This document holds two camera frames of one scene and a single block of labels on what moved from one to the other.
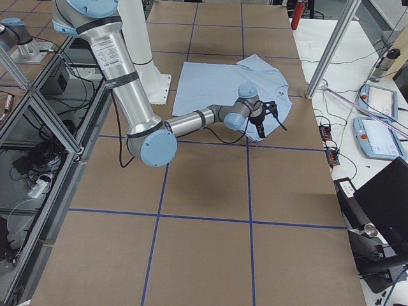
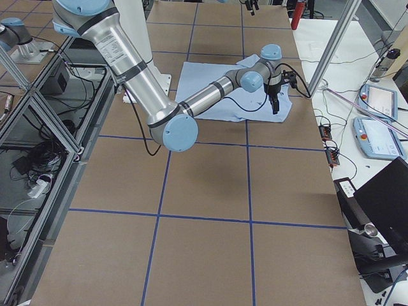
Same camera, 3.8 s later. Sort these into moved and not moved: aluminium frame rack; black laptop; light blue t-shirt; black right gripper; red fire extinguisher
Moved: black right gripper; light blue t-shirt
Not moved: aluminium frame rack; red fire extinguisher; black laptop
